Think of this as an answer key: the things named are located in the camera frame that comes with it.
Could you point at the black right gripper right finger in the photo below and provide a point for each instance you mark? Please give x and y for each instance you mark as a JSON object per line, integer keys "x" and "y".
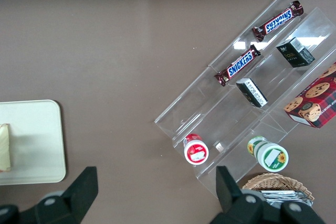
{"x": 231, "y": 200}

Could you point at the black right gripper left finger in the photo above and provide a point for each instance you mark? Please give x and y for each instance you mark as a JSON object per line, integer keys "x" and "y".
{"x": 78, "y": 195}

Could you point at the triangular sandwich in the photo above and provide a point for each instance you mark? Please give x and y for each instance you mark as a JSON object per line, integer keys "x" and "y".
{"x": 4, "y": 148}

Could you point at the light wicker basket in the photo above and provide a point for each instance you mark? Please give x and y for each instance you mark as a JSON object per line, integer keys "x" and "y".
{"x": 273, "y": 182}

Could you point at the aluminium foil tray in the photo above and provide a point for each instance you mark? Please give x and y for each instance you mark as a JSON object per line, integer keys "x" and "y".
{"x": 283, "y": 196}

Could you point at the beige plastic tray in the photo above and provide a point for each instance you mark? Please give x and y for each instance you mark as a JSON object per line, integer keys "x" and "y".
{"x": 36, "y": 140}

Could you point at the green lid cup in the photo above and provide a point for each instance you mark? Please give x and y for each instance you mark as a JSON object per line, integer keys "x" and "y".
{"x": 270, "y": 155}

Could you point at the red lid cup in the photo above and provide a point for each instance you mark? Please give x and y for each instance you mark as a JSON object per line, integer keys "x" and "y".
{"x": 195, "y": 151}

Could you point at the clear acrylic stepped stand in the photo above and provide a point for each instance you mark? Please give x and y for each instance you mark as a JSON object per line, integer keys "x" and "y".
{"x": 199, "y": 108}

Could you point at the small black box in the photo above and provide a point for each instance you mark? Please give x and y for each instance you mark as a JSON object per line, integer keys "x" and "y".
{"x": 251, "y": 92}
{"x": 295, "y": 52}

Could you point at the red plaid cookie box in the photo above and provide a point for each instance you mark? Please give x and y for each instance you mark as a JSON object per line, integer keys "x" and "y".
{"x": 315, "y": 100}

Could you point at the Snickers bar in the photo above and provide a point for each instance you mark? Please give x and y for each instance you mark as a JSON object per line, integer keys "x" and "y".
{"x": 237, "y": 65}
{"x": 278, "y": 21}

